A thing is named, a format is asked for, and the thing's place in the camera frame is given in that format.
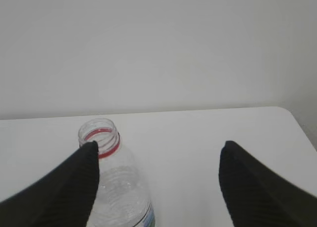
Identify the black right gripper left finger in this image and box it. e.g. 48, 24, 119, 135
0, 141, 99, 227

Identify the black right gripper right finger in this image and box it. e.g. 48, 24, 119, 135
218, 141, 317, 227

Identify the clear plastic water bottle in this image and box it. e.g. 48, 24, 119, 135
78, 118, 157, 227

